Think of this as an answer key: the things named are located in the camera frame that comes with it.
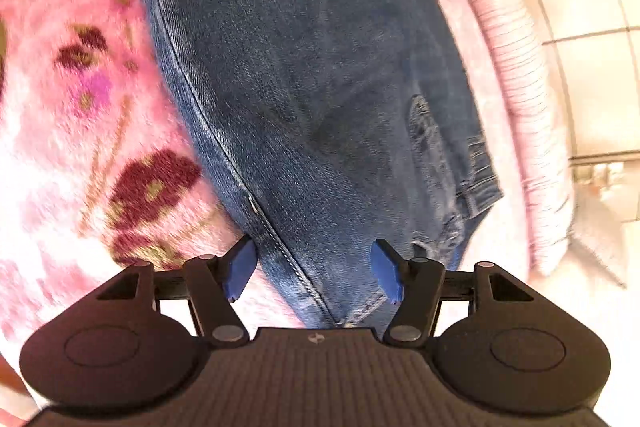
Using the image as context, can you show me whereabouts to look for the blue denim jeans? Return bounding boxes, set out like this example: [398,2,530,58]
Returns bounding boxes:
[144,0,502,331]

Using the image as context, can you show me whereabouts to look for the white striped quilt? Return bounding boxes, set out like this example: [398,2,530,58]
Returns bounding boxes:
[469,0,574,275]

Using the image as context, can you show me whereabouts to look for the white wardrobe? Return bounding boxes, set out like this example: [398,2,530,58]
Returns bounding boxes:
[479,0,640,168]

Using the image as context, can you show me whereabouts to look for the pink rose blanket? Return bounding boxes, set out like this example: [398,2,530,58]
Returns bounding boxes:
[0,0,532,423]

